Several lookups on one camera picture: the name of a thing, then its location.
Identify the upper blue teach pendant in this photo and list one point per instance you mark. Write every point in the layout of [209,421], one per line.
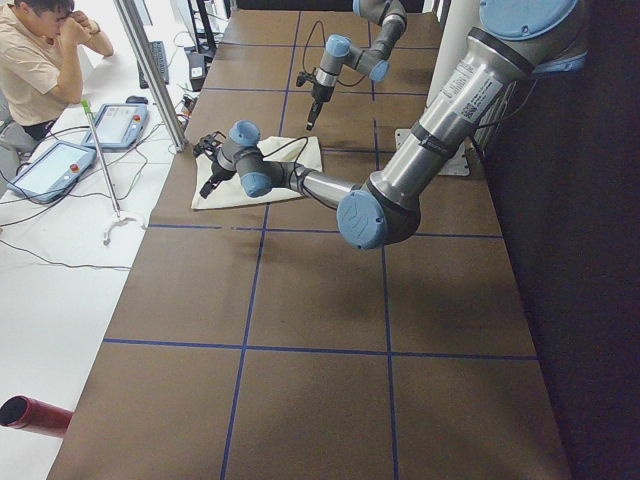
[119,125]

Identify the aluminium frame post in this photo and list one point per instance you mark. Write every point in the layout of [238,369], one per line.
[139,42]

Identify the cream long-sleeve cat shirt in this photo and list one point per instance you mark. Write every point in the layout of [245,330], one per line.
[254,188]

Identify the red fire extinguisher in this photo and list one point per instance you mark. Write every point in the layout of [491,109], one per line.
[34,416]

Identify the metal reacher grabber tool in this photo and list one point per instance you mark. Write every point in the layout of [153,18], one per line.
[120,217]

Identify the person in beige shirt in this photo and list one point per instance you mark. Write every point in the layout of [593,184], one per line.
[40,67]

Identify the lower blue teach pendant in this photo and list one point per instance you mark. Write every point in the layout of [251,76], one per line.
[54,173]

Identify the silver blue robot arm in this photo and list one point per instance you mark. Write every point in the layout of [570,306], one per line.
[371,62]
[510,41]

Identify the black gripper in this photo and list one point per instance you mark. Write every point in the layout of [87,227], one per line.
[215,173]
[318,94]

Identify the black box with white label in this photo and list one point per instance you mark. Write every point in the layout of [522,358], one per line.
[197,70]

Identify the blue teach pendant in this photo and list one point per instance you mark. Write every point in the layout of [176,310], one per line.
[54,173]
[119,125]

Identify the black computer mouse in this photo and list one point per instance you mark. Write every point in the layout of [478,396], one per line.
[137,100]

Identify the black keyboard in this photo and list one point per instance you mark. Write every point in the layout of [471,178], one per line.
[159,56]

